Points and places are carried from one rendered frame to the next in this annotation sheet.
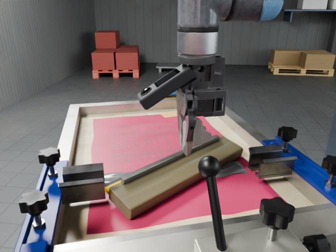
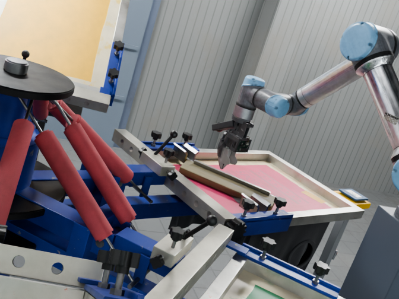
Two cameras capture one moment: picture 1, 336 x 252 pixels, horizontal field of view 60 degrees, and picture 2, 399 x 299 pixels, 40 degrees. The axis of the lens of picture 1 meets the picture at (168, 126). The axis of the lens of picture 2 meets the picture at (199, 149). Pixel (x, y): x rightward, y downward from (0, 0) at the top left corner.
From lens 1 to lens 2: 1.78 m
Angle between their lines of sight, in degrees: 55
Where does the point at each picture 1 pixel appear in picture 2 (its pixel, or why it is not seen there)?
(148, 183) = (200, 170)
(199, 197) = (210, 192)
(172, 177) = (212, 177)
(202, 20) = (239, 100)
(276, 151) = (263, 204)
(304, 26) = not seen: outside the picture
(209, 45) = (238, 113)
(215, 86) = (239, 136)
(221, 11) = (249, 100)
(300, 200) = not seen: hidden behind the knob
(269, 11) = (269, 111)
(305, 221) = (190, 184)
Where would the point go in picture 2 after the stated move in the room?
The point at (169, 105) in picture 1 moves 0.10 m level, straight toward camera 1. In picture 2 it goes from (322, 192) to (304, 190)
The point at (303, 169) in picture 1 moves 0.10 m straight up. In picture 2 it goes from (255, 213) to (264, 187)
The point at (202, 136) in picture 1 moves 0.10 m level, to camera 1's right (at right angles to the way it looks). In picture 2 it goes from (225, 159) to (238, 171)
